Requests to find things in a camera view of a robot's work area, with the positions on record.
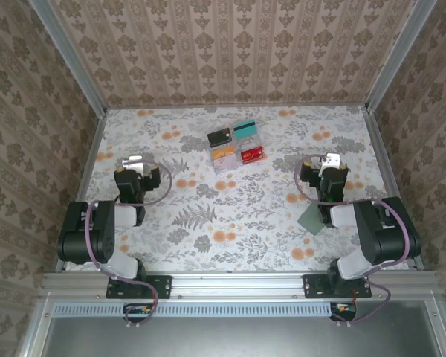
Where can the grey green card holder wallet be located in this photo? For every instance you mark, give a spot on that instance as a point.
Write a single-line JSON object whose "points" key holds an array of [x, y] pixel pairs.
{"points": [[310, 221]]}

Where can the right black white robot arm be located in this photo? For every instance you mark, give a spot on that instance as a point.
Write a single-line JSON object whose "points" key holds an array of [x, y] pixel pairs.
{"points": [[379, 238]]}

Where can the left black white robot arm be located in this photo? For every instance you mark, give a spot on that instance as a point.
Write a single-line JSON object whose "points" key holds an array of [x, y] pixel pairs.
{"points": [[78, 238]]}

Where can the red card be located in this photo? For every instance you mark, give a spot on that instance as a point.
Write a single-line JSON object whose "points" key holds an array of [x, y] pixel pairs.
{"points": [[252, 155]]}

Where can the orange card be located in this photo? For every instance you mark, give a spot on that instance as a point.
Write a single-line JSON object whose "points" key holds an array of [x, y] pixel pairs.
{"points": [[223, 151]]}

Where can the clear acrylic card organizer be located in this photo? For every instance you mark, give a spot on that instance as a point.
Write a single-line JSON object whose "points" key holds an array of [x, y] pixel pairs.
{"points": [[226, 170]]}

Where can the teal card with black stripe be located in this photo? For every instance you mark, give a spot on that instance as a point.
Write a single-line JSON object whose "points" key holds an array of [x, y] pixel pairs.
{"points": [[246, 130]]}

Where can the floral patterned table cover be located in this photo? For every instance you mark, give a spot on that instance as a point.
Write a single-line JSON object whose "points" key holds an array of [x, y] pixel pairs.
{"points": [[245, 241]]}

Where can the black connector block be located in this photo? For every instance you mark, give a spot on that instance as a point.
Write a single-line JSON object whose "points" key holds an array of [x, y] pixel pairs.
{"points": [[343, 308], [137, 309]]}

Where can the grey steel sheet panel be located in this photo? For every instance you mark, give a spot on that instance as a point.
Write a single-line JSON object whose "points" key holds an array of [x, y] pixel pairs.
{"points": [[245, 338]]}

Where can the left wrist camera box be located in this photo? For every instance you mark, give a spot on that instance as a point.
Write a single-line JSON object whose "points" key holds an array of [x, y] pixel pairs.
{"points": [[152, 178]]}

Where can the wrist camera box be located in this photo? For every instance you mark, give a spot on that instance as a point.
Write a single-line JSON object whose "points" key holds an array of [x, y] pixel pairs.
{"points": [[310, 175], [152, 178]]}

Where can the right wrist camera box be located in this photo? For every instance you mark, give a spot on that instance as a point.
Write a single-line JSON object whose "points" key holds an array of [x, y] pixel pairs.
{"points": [[310, 175]]}

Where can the aluminium table side rail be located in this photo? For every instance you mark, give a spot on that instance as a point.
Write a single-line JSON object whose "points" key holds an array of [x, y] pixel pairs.
{"points": [[89, 160], [381, 148]]}

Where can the thin aluminium rear rail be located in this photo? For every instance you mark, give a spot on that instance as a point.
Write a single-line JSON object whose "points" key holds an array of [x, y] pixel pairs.
{"points": [[301, 105]]}

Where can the aluminium corner post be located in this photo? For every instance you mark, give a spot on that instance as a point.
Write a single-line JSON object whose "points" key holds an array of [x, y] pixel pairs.
{"points": [[399, 56], [68, 56]]}

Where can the long aluminium base rail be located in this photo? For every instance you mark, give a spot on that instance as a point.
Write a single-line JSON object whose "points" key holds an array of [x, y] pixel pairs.
{"points": [[238, 284]]}

